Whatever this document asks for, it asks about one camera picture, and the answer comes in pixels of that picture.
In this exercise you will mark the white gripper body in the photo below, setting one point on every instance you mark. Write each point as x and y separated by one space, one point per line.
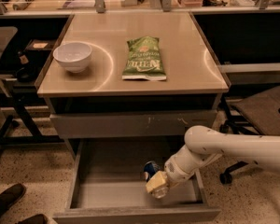
173 169

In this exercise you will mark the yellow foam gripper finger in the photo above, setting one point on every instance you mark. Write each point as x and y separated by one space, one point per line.
157 184

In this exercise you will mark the blue pepsi can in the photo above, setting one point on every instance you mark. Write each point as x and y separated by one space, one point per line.
150 169

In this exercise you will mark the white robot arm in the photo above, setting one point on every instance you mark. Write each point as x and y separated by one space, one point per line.
203 146

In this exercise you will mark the open grey middle drawer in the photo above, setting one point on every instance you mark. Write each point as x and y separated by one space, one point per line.
109 185

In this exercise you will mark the closed grey top drawer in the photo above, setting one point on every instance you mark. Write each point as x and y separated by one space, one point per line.
128 124

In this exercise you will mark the black office chair right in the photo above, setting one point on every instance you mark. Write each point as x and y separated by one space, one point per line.
256 114

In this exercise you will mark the green chip bag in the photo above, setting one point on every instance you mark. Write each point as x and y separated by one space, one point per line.
144 60

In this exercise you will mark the black shoe lower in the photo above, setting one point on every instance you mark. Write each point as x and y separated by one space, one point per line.
36 219

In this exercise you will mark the black shoe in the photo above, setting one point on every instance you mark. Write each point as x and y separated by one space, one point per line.
10 196
36 219

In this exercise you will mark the white bowl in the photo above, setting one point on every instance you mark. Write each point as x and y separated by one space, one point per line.
74 57

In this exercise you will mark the black shoe upper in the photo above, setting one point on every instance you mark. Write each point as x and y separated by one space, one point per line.
10 196

